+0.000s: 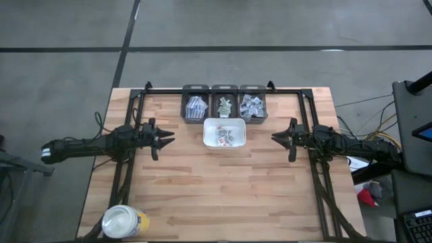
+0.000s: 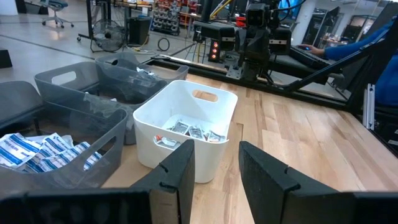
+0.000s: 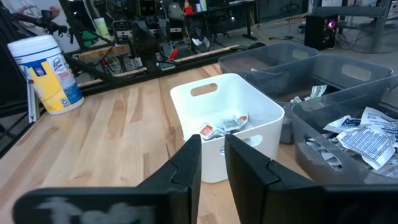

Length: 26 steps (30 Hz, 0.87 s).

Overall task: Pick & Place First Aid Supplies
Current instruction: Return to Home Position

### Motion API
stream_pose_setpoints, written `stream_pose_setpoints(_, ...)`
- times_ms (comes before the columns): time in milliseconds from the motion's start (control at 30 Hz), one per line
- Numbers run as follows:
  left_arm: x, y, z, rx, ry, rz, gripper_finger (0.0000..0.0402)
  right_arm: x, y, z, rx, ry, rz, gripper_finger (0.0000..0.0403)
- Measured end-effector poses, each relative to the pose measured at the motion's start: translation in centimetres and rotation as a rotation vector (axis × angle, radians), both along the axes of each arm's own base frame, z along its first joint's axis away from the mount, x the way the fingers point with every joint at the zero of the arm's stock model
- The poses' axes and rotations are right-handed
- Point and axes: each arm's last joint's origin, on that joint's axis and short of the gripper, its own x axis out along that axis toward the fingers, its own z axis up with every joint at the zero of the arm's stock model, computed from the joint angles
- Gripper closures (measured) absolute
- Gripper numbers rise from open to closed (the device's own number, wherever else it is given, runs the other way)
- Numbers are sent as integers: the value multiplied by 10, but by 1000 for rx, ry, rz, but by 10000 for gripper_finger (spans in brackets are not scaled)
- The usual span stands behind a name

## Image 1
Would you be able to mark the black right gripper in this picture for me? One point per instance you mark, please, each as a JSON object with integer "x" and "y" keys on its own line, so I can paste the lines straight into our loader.
{"x": 297, "y": 140}

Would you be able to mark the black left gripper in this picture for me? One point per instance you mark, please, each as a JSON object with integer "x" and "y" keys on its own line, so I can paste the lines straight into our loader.
{"x": 152, "y": 139}

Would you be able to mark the long white packet strip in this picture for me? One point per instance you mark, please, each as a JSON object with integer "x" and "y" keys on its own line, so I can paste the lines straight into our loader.
{"x": 191, "y": 111}

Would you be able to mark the grey printed packet strip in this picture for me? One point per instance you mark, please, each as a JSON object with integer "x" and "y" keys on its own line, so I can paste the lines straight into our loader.
{"x": 201, "y": 105}

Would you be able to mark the packet blue red print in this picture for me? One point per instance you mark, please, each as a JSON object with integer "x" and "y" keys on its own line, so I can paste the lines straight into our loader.
{"x": 219, "y": 128}

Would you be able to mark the white packet orange corner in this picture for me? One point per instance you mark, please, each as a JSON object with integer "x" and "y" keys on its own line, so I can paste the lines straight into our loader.
{"x": 220, "y": 140}

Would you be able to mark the packet grey print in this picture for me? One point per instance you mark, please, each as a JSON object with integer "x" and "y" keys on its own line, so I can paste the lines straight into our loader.
{"x": 222, "y": 132}

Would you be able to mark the narrow green-print packet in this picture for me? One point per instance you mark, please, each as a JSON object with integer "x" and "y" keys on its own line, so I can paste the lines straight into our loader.
{"x": 223, "y": 115}

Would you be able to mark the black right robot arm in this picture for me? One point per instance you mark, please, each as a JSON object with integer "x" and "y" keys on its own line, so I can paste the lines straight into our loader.
{"x": 357, "y": 146}

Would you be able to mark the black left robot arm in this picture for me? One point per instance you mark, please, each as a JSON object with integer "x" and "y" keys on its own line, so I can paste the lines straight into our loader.
{"x": 84, "y": 145}

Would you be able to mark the dark translucent plastic bin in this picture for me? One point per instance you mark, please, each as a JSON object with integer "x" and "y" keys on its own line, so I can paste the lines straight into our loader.
{"x": 184, "y": 91}
{"x": 264, "y": 118}
{"x": 216, "y": 92}

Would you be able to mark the white plastic bin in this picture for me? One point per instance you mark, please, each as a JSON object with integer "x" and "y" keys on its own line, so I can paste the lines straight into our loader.
{"x": 239, "y": 125}

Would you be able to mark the white paper sheet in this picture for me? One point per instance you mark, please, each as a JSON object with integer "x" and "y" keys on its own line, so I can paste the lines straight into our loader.
{"x": 357, "y": 163}

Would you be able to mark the white canister yellow label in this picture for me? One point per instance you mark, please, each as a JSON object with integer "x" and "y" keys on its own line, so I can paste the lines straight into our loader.
{"x": 123, "y": 221}

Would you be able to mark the black desk beam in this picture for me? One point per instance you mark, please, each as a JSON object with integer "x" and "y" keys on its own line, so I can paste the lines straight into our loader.
{"x": 374, "y": 172}

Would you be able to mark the red cloth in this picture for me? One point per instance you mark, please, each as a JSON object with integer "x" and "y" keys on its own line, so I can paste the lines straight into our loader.
{"x": 366, "y": 199}

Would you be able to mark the grey desk top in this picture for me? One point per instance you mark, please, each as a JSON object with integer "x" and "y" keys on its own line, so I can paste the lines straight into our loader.
{"x": 415, "y": 111}

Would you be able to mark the tablet screen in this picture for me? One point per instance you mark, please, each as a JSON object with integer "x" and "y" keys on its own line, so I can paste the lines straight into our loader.
{"x": 426, "y": 133}

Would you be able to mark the black pole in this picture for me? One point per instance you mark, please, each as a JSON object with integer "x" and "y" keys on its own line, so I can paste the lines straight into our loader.
{"x": 420, "y": 84}

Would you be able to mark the grey metal stand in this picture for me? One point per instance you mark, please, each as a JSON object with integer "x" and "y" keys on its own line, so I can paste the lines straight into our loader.
{"x": 20, "y": 167}

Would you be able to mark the black keyboard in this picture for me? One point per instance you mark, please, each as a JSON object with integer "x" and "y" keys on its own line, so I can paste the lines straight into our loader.
{"x": 420, "y": 229}

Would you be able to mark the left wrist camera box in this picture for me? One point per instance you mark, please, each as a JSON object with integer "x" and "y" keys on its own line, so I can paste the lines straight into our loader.
{"x": 152, "y": 122}

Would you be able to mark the black aluminium table frame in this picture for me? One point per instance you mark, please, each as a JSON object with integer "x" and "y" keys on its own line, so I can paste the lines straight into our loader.
{"x": 165, "y": 91}

